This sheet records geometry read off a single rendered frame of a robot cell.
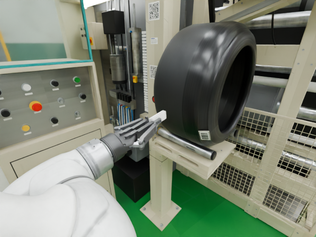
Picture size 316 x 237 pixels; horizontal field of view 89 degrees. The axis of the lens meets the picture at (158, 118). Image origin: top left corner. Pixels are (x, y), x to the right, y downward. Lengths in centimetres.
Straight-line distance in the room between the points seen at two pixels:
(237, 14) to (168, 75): 63
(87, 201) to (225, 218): 155
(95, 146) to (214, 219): 143
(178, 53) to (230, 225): 144
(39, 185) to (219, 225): 149
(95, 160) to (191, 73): 40
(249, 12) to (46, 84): 113
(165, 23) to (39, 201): 83
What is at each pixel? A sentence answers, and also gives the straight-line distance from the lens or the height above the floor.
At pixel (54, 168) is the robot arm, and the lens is 38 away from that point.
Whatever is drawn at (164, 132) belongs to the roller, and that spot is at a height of 92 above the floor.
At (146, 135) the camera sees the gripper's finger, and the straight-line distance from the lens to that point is 45.
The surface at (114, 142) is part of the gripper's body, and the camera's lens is 43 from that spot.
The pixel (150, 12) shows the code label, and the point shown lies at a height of 151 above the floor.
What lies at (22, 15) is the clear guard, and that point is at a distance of 100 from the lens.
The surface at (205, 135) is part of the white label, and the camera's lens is 66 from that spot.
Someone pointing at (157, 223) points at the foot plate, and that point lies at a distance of 160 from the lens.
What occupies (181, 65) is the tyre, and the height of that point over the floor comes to 130.
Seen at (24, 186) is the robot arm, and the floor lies 113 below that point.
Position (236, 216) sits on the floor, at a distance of 179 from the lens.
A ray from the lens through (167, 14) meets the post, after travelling 92.
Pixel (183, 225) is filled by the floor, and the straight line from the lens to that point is 162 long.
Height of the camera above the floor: 137
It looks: 25 degrees down
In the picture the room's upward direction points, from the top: straight up
